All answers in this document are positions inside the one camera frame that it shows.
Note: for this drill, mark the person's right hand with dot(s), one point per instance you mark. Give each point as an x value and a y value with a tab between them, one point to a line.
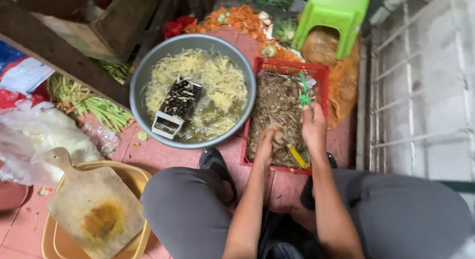
314	131

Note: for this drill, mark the person's left hand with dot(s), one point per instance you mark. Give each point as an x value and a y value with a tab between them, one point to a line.
266	142

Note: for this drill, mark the person's left fingers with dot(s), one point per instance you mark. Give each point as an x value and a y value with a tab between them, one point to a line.
277	137

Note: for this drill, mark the person's right fingers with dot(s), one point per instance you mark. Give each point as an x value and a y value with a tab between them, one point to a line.
308	112

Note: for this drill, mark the brown root piece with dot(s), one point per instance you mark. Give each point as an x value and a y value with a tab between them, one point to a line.
279	138

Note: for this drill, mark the green vegetable peeler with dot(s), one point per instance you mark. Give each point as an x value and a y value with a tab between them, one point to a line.
304	92

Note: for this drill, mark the heap of brown peelings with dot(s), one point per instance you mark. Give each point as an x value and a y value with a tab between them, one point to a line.
276	103

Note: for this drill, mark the red plastic crate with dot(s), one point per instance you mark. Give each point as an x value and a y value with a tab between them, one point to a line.
319	71

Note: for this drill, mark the orange mesh sack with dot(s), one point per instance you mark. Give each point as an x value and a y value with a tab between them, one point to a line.
343	81

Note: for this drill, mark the black right shoe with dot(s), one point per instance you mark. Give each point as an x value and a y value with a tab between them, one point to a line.
307	196

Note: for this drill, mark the black shoe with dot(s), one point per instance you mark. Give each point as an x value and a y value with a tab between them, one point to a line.
307	196
215	164

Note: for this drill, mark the black left shoe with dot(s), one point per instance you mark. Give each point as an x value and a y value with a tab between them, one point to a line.
215	164

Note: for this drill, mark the pale shredded vegetable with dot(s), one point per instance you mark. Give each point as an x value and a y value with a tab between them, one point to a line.
222	84

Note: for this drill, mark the green plastic stool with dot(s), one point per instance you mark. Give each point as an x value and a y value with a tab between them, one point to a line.
330	14

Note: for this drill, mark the metal box grater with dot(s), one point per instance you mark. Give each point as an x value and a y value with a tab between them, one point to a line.
178	105

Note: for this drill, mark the white metal grate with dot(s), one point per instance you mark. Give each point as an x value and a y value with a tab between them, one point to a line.
419	84

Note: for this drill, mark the heap of carrot peelings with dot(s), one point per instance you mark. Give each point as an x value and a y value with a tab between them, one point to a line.
241	17

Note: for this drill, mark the green vegetable slice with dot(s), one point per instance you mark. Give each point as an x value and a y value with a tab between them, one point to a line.
143	135

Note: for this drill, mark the grey trousers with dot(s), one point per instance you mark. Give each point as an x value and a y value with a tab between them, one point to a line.
400	214

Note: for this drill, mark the yellow plastic tub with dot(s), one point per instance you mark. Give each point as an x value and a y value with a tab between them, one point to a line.
139	177

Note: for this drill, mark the grey metal basin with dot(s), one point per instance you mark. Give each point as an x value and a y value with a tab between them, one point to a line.
148	71

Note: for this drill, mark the red plastic bag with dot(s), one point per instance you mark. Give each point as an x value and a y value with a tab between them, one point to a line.
176	26

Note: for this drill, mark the bunch of green beans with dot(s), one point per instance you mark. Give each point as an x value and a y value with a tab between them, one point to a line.
100	107

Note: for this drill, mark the wooden cutting board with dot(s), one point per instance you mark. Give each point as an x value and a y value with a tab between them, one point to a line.
92	207

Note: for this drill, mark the wooden crate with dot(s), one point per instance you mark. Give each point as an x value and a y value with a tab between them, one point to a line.
66	40

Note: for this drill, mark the clear plastic bags heap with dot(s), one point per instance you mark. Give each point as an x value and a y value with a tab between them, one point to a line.
40	140

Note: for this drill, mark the blue white plastic bag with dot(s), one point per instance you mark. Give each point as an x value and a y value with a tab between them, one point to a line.
20	71

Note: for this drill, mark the pink plastic bowl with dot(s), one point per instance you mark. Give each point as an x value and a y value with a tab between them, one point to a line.
13	196

